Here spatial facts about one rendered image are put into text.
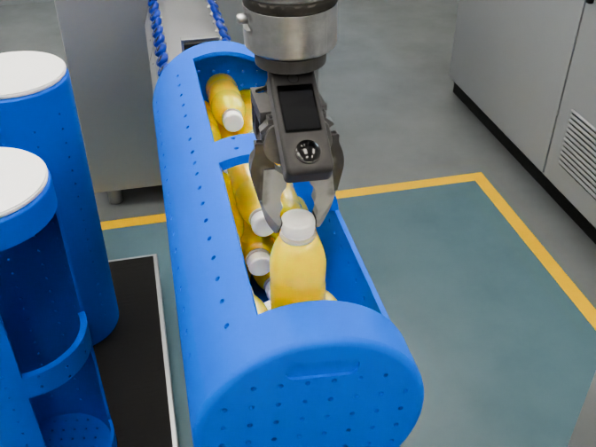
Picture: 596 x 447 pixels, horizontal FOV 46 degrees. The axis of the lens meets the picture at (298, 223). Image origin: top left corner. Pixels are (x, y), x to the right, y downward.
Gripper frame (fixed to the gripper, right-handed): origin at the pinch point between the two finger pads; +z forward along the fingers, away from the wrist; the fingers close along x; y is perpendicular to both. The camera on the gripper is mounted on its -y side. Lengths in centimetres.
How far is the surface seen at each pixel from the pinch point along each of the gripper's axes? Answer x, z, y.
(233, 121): 0, 17, 57
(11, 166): 45, 27, 68
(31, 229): 41, 33, 54
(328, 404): -1.0, 18.8, -10.8
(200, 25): -4, 39, 168
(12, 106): 48, 30, 103
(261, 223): 0.8, 16.9, 23.5
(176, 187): 12.6, 14.2, 32.6
